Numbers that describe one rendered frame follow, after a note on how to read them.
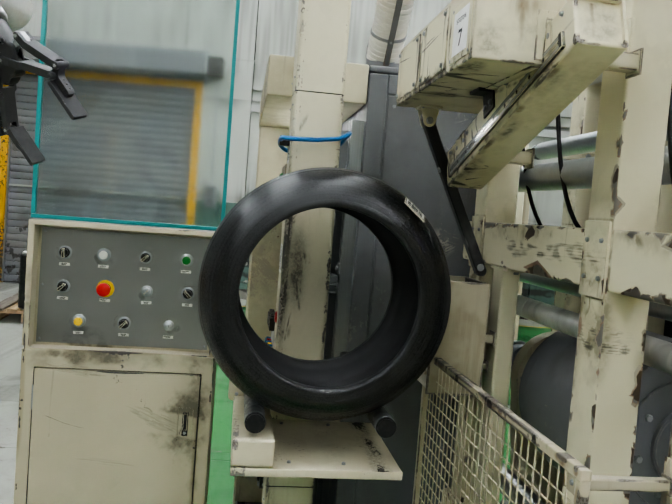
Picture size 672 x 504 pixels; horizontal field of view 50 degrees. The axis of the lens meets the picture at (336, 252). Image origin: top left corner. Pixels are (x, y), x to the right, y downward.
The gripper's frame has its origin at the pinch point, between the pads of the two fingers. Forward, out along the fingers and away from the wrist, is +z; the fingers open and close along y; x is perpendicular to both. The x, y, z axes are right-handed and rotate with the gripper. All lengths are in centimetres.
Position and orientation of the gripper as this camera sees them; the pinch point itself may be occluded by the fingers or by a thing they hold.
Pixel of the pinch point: (54, 135)
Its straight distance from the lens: 127.2
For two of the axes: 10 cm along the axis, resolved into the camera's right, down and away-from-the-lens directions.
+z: 5.5, 8.3, 0.2
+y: -7.1, 4.6, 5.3
